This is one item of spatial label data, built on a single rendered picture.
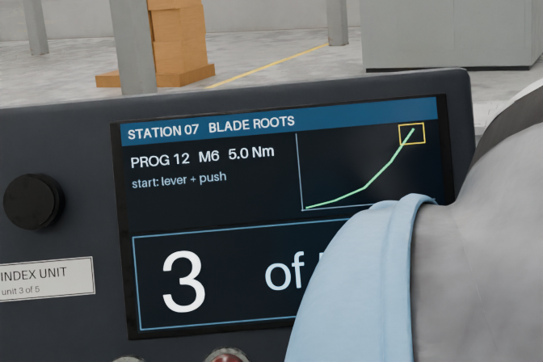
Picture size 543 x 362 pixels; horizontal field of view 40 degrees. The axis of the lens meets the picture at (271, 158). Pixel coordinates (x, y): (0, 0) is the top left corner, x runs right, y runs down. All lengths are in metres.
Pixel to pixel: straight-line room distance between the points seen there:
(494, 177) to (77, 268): 0.27
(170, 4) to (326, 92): 8.33
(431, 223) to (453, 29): 8.01
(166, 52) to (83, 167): 8.42
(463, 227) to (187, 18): 8.69
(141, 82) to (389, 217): 6.57
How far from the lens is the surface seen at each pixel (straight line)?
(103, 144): 0.39
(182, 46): 8.71
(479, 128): 3.69
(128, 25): 6.70
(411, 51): 8.31
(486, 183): 0.17
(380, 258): 0.15
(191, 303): 0.39
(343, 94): 0.38
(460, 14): 8.14
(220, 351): 0.39
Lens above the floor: 1.32
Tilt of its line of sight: 15 degrees down
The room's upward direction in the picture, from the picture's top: 5 degrees counter-clockwise
